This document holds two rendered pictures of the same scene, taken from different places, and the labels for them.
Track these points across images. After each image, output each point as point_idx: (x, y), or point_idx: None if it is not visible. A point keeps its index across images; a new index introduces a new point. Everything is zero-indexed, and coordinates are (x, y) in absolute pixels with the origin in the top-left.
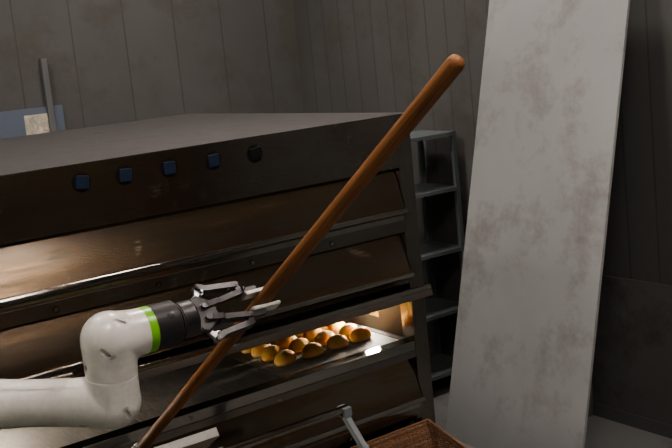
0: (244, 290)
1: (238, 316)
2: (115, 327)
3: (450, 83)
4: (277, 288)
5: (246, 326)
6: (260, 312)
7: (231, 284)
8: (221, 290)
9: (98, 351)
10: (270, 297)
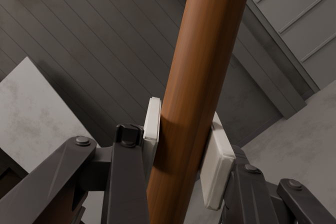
0: (142, 130)
1: (273, 218)
2: None
3: None
4: (243, 9)
5: (334, 218)
6: (239, 158)
7: (73, 153)
8: (58, 216)
9: None
10: (222, 85)
